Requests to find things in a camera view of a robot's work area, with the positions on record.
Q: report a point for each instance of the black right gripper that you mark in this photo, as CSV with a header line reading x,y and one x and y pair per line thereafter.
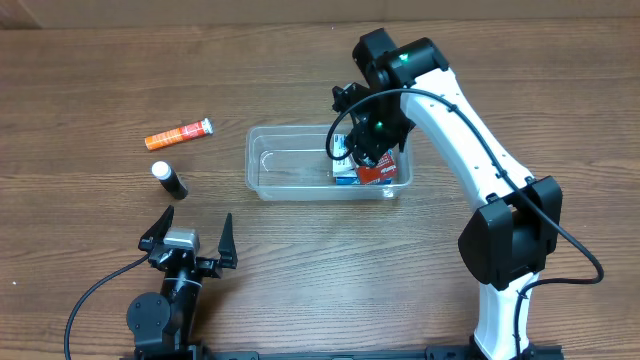
x,y
370,145

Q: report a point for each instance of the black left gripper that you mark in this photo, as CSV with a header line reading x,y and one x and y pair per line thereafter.
x,y
227,247

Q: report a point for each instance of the black bottle white cap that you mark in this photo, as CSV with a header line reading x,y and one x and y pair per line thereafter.
x,y
169,179

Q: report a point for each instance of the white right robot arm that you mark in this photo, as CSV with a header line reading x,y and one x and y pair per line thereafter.
x,y
512,228

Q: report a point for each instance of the white box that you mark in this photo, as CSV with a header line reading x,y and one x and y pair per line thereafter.
x,y
343,168

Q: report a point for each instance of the blue VapoDrops box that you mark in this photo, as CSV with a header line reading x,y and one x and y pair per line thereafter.
x,y
351,178

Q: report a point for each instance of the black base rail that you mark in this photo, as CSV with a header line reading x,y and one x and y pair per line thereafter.
x,y
340,354

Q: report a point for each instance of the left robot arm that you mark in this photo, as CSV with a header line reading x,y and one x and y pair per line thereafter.
x,y
161,322

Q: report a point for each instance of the red small carton box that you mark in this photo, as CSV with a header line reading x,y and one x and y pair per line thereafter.
x,y
385,170

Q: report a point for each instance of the orange tablet tube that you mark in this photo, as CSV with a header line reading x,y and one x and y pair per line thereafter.
x,y
178,135

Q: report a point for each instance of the clear plastic container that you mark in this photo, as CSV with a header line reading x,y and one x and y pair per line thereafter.
x,y
289,163

